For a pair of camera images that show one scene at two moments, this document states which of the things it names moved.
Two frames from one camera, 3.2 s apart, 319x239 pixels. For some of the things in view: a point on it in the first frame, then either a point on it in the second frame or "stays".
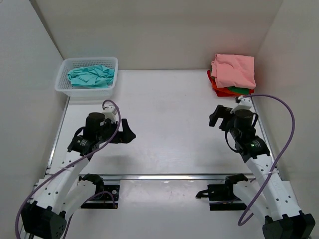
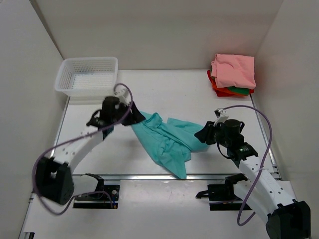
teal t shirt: (97, 75) -> (173, 141)
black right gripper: (222, 112) -> (203, 135)
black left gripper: (126, 133) -> (135, 117)
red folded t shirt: (225, 91) stays
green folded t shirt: (239, 90) stays
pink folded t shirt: (230, 70) stays
